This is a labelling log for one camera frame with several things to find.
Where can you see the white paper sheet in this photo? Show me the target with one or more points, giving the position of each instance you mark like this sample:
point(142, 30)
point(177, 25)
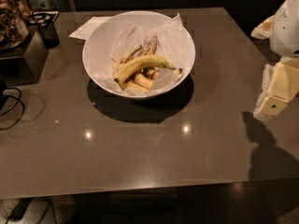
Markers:
point(85, 30)

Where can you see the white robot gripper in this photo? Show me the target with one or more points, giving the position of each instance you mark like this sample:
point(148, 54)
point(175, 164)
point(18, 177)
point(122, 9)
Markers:
point(286, 28)

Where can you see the white ceramic bowl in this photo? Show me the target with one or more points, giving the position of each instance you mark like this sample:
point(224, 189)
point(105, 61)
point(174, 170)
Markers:
point(99, 44)

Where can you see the white paper liner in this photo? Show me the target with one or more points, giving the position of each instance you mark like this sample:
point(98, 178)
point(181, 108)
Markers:
point(174, 38)

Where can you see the glass jar with snacks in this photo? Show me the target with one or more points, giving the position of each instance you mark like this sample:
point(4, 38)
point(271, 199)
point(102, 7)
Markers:
point(13, 29)

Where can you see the dark box stand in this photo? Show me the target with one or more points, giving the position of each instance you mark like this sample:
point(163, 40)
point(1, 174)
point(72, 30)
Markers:
point(24, 64)

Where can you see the yellow banana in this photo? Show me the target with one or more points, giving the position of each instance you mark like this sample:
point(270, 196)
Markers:
point(139, 63)

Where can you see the black patterned coaster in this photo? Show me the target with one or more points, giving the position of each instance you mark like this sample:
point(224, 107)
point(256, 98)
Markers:
point(43, 18)

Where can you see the dark cup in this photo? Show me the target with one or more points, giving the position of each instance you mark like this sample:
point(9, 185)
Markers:
point(49, 36)

